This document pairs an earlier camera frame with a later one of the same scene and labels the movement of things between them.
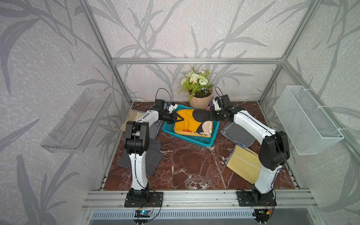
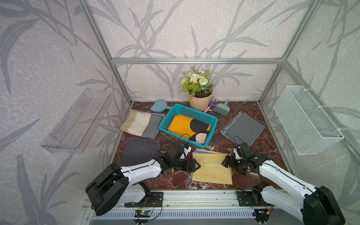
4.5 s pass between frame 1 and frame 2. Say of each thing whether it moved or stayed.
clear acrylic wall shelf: stayed
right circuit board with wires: stayed
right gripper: moved
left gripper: moved
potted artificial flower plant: stayed
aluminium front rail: stayed
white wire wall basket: stayed
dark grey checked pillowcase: stayed
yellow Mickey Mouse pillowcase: moved
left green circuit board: stayed
